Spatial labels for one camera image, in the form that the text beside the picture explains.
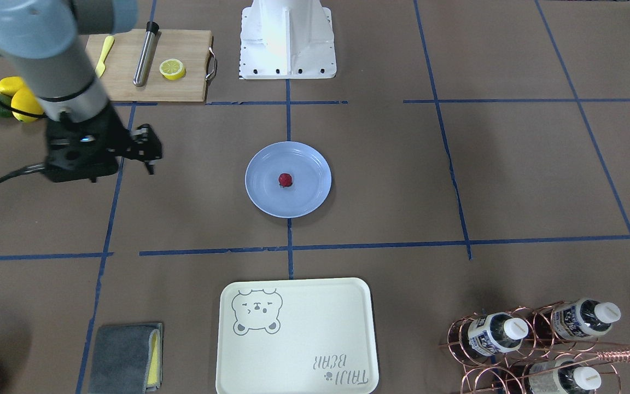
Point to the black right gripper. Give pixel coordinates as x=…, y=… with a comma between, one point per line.
x=111, y=133

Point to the red strawberry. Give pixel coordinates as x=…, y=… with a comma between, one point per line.
x=285, y=180

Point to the blue round plate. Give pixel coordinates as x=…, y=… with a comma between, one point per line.
x=312, y=179

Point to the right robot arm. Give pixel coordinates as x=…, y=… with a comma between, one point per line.
x=41, y=40

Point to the large yellow lemon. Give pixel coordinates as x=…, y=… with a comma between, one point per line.
x=26, y=106

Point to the yellow plastic knife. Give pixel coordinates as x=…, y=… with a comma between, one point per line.
x=107, y=45

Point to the small yellow lemon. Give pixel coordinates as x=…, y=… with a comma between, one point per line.
x=9, y=86

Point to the steel muddler rod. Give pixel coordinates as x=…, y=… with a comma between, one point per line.
x=146, y=57

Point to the wooden cutting board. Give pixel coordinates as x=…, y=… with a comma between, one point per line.
x=191, y=47

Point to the grey folded cloth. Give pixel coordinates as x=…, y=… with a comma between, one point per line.
x=127, y=358

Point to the cream bear print tray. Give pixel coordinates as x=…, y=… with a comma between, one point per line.
x=297, y=336

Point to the dark drink bottle front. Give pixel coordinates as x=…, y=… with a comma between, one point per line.
x=495, y=334

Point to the dark drink bottle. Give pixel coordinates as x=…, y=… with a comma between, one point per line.
x=584, y=318
x=562, y=376
x=495, y=334

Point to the dark drink bottle middle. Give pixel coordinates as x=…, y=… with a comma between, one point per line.
x=584, y=318

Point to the dark drink bottle back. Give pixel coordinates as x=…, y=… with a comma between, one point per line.
x=562, y=376

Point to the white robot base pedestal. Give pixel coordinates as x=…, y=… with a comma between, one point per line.
x=287, y=40

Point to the copper wire bottle rack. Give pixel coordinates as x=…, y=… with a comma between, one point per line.
x=498, y=374

